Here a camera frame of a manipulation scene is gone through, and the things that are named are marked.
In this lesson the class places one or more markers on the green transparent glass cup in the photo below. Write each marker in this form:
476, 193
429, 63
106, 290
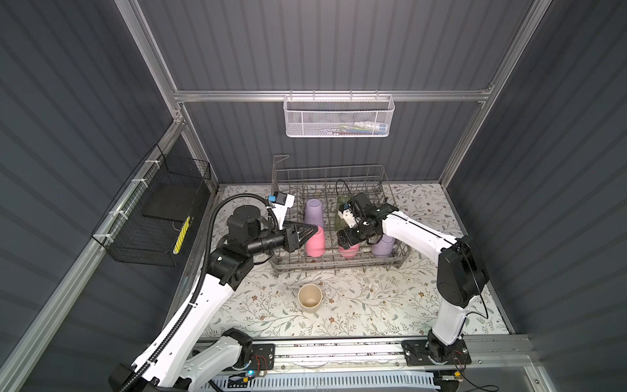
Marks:
341, 199

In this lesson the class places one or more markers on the black wire wall basket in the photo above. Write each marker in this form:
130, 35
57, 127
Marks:
130, 238

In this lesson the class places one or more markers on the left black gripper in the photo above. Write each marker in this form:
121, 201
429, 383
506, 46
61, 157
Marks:
290, 238

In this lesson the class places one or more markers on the white mesh wall basket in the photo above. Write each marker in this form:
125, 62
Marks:
310, 116

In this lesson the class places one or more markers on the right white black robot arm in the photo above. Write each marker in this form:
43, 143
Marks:
461, 272

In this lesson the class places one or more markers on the pink plastic cup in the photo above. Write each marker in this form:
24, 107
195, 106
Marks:
316, 245
349, 253

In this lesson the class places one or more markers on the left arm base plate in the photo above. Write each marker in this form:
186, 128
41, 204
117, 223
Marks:
258, 357

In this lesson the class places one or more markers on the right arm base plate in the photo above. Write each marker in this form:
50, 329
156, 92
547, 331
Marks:
424, 352

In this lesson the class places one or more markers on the aluminium front rail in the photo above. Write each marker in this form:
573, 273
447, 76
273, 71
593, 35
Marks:
331, 354

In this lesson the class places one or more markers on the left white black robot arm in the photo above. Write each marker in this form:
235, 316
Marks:
223, 270

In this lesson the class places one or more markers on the tubes in white basket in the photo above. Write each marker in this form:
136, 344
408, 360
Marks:
373, 129

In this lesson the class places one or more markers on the grey wire dish rack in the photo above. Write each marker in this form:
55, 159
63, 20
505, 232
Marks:
327, 184

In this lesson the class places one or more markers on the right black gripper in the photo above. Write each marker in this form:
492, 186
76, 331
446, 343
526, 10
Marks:
357, 232

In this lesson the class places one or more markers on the beige plastic cup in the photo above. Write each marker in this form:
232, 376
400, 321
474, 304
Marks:
310, 298

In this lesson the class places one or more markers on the yellow brush in basket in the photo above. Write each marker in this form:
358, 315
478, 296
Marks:
181, 237

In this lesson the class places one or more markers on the black sponge pad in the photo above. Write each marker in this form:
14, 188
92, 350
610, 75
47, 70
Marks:
170, 203

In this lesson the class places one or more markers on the large purple plastic cup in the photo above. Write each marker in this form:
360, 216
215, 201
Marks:
314, 214

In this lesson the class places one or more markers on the small purple plastic cup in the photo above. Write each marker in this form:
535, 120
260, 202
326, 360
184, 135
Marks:
384, 247

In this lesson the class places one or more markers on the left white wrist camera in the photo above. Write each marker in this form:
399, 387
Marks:
281, 203

